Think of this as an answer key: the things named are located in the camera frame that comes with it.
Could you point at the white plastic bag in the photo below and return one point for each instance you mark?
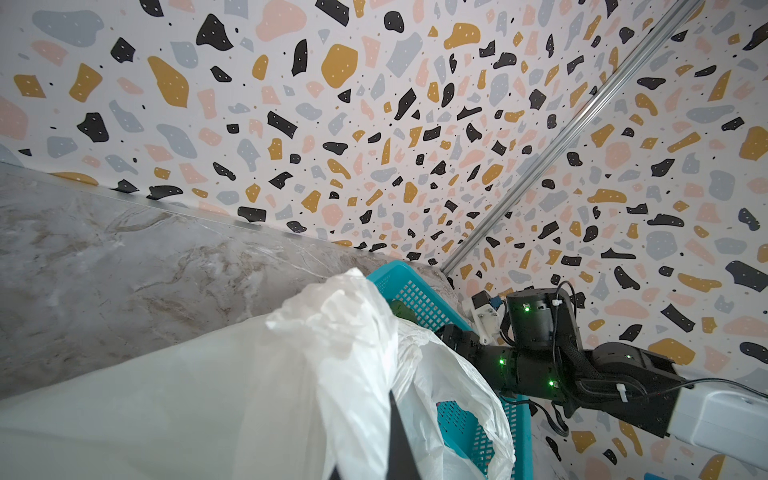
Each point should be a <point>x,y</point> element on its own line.
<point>300,393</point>

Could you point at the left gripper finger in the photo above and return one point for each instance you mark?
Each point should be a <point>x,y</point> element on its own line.
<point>401,462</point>

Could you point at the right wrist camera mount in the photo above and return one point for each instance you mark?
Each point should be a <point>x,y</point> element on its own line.
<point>486,314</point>

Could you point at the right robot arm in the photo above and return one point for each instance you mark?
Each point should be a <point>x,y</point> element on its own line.
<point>649,391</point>

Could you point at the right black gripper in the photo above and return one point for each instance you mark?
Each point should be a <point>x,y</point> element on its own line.
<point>539,354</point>

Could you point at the teal plastic basket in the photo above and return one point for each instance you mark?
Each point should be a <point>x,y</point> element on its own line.
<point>460,429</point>

